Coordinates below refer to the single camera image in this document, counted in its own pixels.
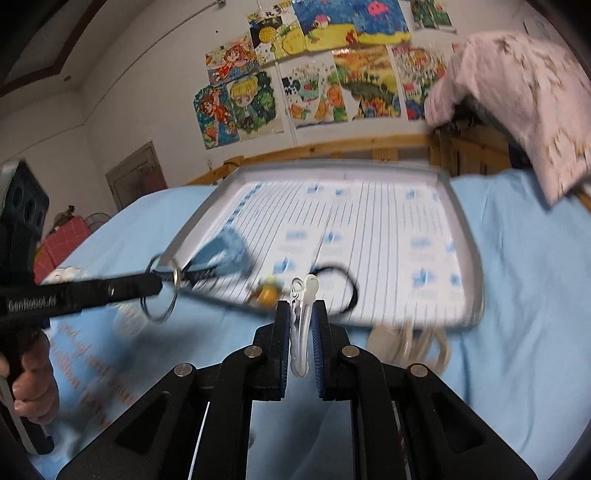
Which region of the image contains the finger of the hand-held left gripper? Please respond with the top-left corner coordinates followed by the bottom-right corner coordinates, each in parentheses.
top-left (0, 272), bottom-right (164, 326)

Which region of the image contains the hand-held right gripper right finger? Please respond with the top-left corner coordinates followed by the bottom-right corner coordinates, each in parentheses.
top-left (311, 299), bottom-right (539, 480)

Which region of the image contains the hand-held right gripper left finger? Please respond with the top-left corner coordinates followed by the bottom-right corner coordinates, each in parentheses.
top-left (55, 300), bottom-right (293, 480)

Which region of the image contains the white hair clip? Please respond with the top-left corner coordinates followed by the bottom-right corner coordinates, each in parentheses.
top-left (288, 273), bottom-right (320, 377)

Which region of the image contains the black hair tie yellow duck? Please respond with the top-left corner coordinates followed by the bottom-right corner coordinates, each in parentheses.
top-left (252, 264), bottom-right (361, 319)

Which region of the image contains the metal key ring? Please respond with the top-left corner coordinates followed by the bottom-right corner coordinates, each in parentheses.
top-left (141, 254), bottom-right (182, 322)

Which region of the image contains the blue smartwatch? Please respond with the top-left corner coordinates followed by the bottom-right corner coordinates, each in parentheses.
top-left (185, 228), bottom-right (254, 289)

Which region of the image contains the grey tray with lined paper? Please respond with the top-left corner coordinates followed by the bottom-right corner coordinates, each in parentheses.
top-left (159, 159), bottom-right (485, 330)

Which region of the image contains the person's left hand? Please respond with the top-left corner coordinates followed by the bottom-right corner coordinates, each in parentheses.
top-left (13, 329), bottom-right (62, 422)

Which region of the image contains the red checked cloth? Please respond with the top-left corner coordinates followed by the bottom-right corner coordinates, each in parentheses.
top-left (34, 215), bottom-right (90, 284)

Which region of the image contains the white fan guard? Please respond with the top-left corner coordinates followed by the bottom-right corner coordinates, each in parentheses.
top-left (85, 212), bottom-right (114, 234)

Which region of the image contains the cream claw hair clip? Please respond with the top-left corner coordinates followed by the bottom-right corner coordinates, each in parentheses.
top-left (367, 318), bottom-right (451, 370)

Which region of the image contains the brown wooden door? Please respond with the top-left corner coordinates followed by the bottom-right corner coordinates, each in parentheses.
top-left (105, 141), bottom-right (168, 208)

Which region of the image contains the blue printed blanket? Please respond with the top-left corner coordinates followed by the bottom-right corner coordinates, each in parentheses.
top-left (34, 168), bottom-right (591, 480)

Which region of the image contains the pink floral quilt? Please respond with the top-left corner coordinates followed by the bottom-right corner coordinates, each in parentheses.
top-left (424, 31), bottom-right (591, 206)

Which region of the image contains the wooden bed frame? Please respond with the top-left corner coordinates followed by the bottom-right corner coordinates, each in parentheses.
top-left (187, 124), bottom-right (591, 210)

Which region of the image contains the group of colourful wall drawings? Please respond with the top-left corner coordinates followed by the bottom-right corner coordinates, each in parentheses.
top-left (193, 0), bottom-right (458, 151)

